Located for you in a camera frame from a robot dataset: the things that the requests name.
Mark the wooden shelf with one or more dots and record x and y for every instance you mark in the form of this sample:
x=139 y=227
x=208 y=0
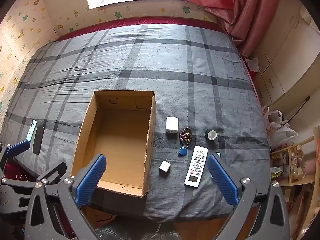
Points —
x=297 y=170

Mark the red mattress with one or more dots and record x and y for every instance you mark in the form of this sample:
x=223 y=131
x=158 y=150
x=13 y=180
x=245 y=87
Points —
x=130 y=22

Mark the black round jar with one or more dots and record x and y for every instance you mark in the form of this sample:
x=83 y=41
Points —
x=211 y=134

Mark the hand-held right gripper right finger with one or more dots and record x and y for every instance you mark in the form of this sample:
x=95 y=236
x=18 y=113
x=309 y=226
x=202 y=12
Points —
x=222 y=180

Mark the small white charger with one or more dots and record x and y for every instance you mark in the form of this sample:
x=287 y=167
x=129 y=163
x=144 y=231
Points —
x=164 y=169

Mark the white remote control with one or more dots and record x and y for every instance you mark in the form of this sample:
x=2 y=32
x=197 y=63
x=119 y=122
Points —
x=196 y=166

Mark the blue key fob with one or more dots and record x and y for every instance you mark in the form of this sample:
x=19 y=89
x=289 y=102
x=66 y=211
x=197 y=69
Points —
x=180 y=152

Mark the large white charger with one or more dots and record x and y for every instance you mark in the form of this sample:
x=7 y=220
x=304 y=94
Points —
x=172 y=127

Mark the light teal cosmetic tube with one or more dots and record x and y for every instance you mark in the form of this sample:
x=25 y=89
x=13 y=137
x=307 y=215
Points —
x=218 y=155

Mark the crumpled white paper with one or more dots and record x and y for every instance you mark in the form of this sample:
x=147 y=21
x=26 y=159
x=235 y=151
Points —
x=253 y=63

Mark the grey plaid bedsheet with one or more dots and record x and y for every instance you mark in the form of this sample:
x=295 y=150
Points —
x=200 y=85

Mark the brown cardboard box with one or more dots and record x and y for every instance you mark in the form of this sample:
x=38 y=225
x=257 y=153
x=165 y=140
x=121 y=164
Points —
x=117 y=142

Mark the black smartphone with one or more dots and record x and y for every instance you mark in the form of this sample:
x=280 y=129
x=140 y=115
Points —
x=38 y=140

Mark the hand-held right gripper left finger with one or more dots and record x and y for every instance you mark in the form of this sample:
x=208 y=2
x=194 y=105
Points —
x=91 y=177

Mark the white plastic bag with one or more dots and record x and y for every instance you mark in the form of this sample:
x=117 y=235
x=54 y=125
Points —
x=281 y=130

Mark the white wardrobe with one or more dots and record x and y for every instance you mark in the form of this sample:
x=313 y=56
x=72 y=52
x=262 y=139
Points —
x=287 y=55

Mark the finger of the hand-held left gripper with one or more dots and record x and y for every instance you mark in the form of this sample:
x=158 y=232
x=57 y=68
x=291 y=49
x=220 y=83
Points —
x=56 y=171
x=17 y=147

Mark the pink curtain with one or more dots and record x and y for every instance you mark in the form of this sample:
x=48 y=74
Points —
x=232 y=7

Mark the white smartphone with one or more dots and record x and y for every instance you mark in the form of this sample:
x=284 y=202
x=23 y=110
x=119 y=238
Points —
x=31 y=131

